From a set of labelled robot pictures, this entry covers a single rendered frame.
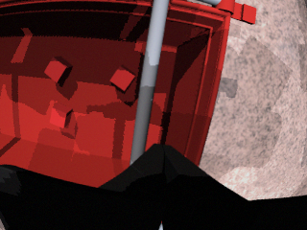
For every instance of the small red block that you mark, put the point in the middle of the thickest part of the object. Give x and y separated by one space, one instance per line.
58 69
60 116
123 77

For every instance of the red plastic tray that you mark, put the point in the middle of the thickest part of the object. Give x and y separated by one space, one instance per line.
97 37

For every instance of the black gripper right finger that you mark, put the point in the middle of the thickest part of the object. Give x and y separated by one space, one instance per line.
196 201

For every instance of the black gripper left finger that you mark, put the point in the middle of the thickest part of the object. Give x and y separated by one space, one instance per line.
129 201

